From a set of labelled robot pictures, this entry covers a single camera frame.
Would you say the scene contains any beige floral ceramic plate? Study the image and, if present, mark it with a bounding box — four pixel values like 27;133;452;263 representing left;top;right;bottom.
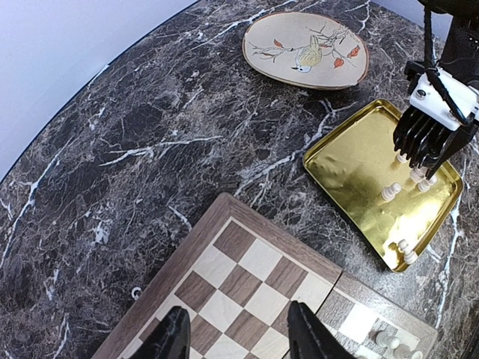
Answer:
242;12;369;90

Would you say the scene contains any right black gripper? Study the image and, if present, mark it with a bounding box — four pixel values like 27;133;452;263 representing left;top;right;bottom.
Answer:
393;106;478;179

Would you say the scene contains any gold metal tray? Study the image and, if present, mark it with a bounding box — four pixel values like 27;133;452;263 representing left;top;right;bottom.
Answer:
303;99;463;272

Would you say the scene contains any white chess pawn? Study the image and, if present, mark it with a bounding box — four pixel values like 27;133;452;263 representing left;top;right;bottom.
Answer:
381;182;402;202
375;331;400;350
417;176;438;193
396;153;408;165
397;239;418;265

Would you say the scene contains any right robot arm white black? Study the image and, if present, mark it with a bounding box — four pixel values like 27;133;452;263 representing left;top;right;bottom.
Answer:
393;1;478;179

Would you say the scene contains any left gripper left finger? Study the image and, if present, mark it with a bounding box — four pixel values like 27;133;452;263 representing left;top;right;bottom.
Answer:
130;306;191;359

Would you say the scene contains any wooden chess board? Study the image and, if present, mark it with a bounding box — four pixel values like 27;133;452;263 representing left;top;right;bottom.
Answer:
95;193;437;358

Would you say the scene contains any white chess piece cluster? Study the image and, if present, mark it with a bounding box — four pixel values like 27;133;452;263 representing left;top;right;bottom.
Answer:
409;168;427;183

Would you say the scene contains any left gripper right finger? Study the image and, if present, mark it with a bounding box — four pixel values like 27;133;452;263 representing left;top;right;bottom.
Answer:
287;301;355;359

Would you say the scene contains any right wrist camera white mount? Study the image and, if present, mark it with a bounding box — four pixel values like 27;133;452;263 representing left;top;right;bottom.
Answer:
400;61;478;132

